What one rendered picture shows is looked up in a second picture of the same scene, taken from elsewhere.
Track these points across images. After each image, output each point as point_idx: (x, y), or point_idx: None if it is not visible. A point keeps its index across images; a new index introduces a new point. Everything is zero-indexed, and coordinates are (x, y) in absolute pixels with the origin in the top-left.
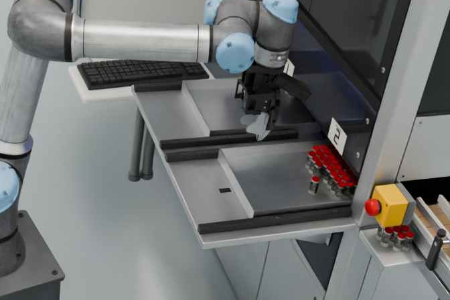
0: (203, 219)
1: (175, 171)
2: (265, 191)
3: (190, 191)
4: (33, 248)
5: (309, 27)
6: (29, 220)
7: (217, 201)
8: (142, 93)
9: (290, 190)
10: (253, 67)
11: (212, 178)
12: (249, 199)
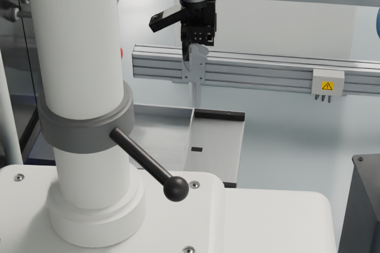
0: (234, 128)
1: (232, 177)
2: (160, 139)
3: (229, 155)
4: (375, 182)
5: None
6: (376, 209)
7: (211, 140)
8: None
9: (136, 135)
10: None
11: (200, 162)
12: (181, 135)
